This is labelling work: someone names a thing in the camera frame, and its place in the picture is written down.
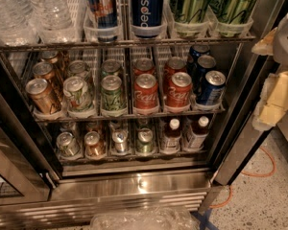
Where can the rear green soda can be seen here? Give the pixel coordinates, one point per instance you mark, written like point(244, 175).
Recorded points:
point(111, 67)

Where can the clear water bottle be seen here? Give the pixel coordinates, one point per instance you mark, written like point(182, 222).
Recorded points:
point(15, 29)
point(53, 21)

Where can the front blue pepsi can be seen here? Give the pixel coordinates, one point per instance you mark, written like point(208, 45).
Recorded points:
point(213, 86)

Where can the right green tall can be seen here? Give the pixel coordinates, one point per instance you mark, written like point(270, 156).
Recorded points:
point(232, 12)

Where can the left green tall can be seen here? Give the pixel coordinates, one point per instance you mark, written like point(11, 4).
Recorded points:
point(188, 16)

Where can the red bull can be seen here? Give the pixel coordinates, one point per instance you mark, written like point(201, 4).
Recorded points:
point(103, 16)

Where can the rear gold soda can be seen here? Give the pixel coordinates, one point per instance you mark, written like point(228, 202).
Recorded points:
point(54, 57)

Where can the bottom shelf green can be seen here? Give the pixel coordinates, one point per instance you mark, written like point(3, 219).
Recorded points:
point(144, 140)

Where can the bottom shelf gold can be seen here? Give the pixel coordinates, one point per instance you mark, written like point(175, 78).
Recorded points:
point(94, 145)

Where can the front green soda can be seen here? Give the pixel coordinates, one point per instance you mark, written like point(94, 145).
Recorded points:
point(112, 93)

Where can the front gold soda can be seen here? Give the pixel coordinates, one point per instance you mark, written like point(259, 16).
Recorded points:
point(43, 96)

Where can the coca-cola can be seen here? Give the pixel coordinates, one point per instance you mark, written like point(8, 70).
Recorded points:
point(145, 91)
point(173, 65)
point(178, 90)
point(143, 66)

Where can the green soda can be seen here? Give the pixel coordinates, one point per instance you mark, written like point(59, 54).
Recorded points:
point(111, 67)
point(112, 93)

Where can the rear blue pepsi can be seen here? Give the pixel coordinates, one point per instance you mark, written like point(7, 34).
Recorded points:
point(195, 51)

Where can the gold soda can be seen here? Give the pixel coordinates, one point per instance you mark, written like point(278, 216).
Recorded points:
point(54, 57)
point(43, 96)
point(46, 70)

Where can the front right coca-cola can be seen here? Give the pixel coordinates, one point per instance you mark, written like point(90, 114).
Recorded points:
point(178, 90)

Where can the brown drink bottle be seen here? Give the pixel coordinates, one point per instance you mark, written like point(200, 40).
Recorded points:
point(196, 133)
point(171, 137)

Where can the right clear water bottle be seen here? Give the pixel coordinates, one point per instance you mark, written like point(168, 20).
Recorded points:
point(53, 21)

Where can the blue tape on floor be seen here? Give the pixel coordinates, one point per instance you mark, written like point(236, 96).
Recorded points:
point(204, 220)

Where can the left clear water bottle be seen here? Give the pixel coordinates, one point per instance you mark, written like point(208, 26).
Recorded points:
point(15, 29)

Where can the rear white 7up can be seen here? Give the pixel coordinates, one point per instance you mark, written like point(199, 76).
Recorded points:
point(79, 68)

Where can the tall pepsi can top shelf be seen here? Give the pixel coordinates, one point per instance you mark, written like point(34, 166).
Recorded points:
point(146, 17)

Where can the middle blue pepsi can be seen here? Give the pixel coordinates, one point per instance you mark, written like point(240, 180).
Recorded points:
point(204, 64)

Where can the white green 7up can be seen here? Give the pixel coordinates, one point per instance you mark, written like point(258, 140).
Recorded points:
point(77, 93)

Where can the fridge glass door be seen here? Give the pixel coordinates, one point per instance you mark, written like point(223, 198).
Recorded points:
point(25, 175)

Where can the rear right coca-cola can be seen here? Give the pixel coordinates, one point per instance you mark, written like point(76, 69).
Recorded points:
point(173, 65)

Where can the middle gold soda can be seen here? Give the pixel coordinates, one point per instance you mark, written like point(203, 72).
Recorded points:
point(46, 70)

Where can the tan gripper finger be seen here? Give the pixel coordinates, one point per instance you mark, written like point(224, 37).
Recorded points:
point(264, 46)
point(273, 103)

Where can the left brown drink bottle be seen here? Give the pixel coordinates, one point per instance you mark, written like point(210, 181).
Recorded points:
point(171, 137)

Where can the stainless steel fridge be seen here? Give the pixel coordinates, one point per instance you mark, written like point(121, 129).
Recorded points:
point(190, 179)

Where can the blue pepsi can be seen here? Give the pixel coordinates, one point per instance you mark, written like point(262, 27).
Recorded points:
point(195, 51)
point(213, 86)
point(204, 64)

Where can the green tall can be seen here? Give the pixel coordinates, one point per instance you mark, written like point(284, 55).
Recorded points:
point(232, 12)
point(188, 16)

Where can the rear left coca-cola can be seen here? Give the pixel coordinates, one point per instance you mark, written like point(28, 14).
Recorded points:
point(143, 66)

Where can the bottom shelf white can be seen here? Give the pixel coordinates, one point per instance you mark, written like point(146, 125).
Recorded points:
point(67, 144)

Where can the right brown drink bottle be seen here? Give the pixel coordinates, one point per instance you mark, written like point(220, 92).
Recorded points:
point(196, 133)

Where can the front left coca-cola can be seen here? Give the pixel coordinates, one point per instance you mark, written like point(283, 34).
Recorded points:
point(145, 91)

